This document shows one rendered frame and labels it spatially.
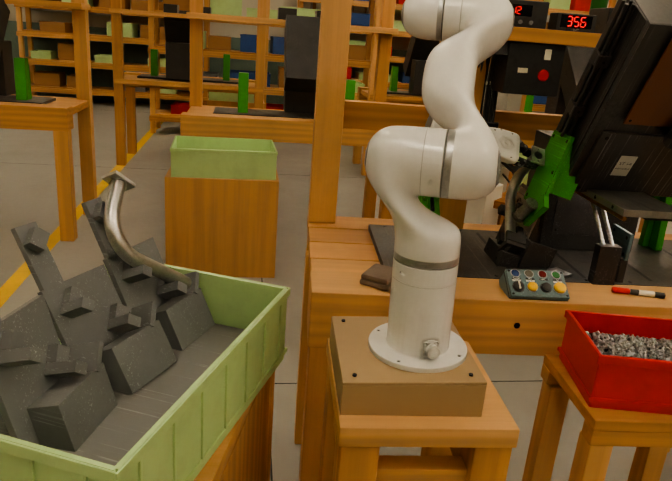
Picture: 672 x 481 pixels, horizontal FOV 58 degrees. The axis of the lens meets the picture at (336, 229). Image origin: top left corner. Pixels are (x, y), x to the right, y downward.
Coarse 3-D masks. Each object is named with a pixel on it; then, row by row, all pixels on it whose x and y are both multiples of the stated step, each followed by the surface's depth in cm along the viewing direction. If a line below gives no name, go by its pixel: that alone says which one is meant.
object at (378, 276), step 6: (378, 264) 155; (366, 270) 151; (372, 270) 151; (378, 270) 151; (384, 270) 152; (390, 270) 152; (366, 276) 148; (372, 276) 148; (378, 276) 148; (384, 276) 148; (390, 276) 148; (360, 282) 149; (366, 282) 149; (372, 282) 148; (378, 282) 147; (384, 282) 146; (390, 282) 148; (378, 288) 147; (384, 288) 146; (390, 288) 147
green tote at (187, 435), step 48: (240, 288) 132; (288, 288) 129; (240, 336) 108; (192, 384) 93; (240, 384) 111; (192, 432) 94; (0, 480) 80; (48, 480) 78; (96, 480) 75; (144, 480) 81; (192, 480) 96
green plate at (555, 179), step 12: (552, 144) 168; (564, 144) 161; (552, 156) 166; (564, 156) 160; (540, 168) 171; (552, 168) 164; (564, 168) 163; (540, 180) 168; (552, 180) 162; (564, 180) 164; (528, 192) 173; (540, 192) 166; (552, 192) 165; (564, 192) 165
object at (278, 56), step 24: (168, 0) 776; (216, 0) 780; (240, 0) 785; (360, 24) 814; (216, 48) 802; (240, 48) 803; (360, 48) 826; (216, 72) 848; (264, 72) 812; (264, 96) 822; (168, 120) 811
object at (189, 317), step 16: (96, 208) 119; (96, 224) 119; (112, 256) 120; (160, 256) 133; (112, 272) 119; (128, 288) 122; (144, 288) 126; (128, 304) 121; (160, 304) 129; (176, 304) 125; (192, 304) 130; (160, 320) 123; (176, 320) 124; (192, 320) 128; (208, 320) 133; (176, 336) 123; (192, 336) 127
